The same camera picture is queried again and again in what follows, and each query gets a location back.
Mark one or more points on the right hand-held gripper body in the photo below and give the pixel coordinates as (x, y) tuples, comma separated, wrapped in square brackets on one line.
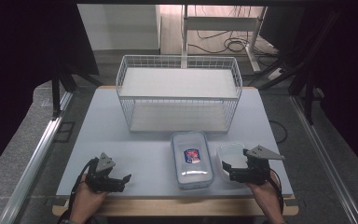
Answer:
[(258, 171)]

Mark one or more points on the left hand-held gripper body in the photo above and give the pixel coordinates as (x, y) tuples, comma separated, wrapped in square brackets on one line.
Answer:
[(101, 182)]

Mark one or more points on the clear lidded food container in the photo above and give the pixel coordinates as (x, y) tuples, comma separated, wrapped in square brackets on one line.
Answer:
[(192, 174)]

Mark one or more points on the person's right hand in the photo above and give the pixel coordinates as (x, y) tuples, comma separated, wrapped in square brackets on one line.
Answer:
[(267, 194)]

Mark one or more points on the person's left hand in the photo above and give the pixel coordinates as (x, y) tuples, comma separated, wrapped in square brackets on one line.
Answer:
[(85, 203)]

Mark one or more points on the light grey table mat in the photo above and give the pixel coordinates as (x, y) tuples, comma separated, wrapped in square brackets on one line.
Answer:
[(105, 140)]

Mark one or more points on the wooden table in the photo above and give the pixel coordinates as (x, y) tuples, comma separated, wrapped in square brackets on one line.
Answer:
[(180, 207)]

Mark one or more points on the black metal stand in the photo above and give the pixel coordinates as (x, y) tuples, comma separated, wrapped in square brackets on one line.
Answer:
[(56, 93), (308, 93)]

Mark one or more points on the white power strip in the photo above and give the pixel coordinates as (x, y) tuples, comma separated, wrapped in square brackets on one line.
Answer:
[(275, 73)]

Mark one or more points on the black curtain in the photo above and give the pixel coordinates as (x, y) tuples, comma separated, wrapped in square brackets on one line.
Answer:
[(354, 77), (18, 62)]

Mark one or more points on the white cabinet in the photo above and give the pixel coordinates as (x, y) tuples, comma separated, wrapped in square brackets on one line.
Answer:
[(118, 26)]

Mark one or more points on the aluminium floor rail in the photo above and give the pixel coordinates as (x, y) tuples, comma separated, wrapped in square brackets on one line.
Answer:
[(34, 158), (323, 155)]

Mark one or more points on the white desk frame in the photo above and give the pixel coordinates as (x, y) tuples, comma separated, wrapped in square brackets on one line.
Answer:
[(220, 23)]

